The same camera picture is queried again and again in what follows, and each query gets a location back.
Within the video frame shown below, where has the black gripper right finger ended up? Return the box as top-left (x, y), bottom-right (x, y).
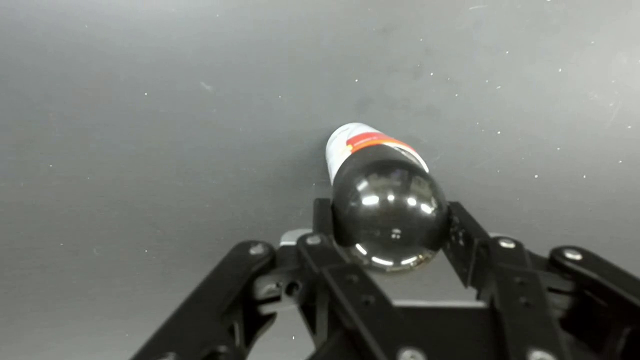
top-left (442, 201), bottom-right (640, 360)

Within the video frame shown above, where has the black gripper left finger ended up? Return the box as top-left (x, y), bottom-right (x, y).
top-left (129, 198), bottom-right (402, 360)

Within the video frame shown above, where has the white spray can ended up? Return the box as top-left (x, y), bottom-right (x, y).
top-left (324, 120), bottom-right (432, 186)

